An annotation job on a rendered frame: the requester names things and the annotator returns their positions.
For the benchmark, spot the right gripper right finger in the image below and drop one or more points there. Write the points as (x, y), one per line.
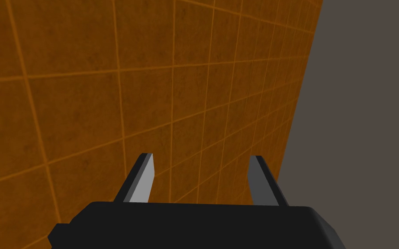
(264, 186)

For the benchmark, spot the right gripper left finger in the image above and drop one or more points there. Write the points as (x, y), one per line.
(139, 183)

